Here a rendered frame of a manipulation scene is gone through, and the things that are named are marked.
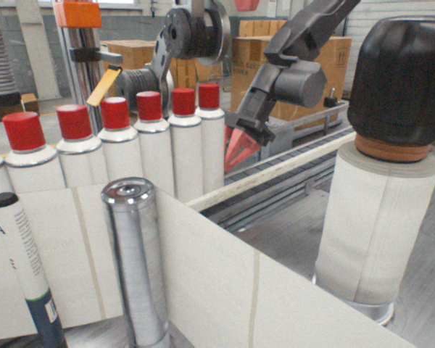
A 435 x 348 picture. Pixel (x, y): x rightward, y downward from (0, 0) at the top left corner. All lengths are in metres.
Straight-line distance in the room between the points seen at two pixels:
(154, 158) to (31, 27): 5.31
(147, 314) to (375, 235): 0.21
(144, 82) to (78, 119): 1.05
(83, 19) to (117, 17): 5.61
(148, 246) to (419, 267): 0.37
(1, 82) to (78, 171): 0.15
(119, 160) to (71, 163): 0.06
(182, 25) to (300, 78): 0.54
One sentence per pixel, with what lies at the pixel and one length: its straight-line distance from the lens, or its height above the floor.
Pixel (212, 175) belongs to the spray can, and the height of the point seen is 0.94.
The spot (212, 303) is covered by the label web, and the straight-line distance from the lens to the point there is 0.24.
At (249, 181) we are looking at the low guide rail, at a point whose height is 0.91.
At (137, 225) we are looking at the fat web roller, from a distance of 0.23.
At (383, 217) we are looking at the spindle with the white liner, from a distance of 0.31.
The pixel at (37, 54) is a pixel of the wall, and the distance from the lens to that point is 5.73.
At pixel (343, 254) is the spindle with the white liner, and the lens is 0.34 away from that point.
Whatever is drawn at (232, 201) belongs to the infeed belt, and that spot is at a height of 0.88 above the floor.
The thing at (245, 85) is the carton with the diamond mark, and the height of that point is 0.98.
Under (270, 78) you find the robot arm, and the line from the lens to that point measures 0.57.
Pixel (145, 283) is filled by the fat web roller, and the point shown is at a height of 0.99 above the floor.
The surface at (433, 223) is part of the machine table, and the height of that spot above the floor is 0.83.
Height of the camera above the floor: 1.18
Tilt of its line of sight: 26 degrees down
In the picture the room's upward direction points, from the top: straight up
